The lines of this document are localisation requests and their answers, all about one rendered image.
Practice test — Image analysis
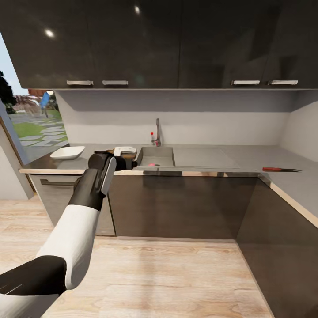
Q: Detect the cutting board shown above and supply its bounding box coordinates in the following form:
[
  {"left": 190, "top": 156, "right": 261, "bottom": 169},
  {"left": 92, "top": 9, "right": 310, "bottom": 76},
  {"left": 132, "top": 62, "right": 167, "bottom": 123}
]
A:
[{"left": 107, "top": 150, "right": 137, "bottom": 159}]

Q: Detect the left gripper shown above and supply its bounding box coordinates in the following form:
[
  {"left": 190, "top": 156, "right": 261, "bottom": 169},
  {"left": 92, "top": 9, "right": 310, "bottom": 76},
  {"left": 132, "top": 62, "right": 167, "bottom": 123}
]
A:
[{"left": 117, "top": 157, "right": 137, "bottom": 171}]

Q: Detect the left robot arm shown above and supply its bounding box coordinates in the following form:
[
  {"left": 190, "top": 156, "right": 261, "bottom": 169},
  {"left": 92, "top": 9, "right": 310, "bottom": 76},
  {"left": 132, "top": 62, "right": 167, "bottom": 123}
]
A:
[{"left": 0, "top": 147, "right": 137, "bottom": 318}]

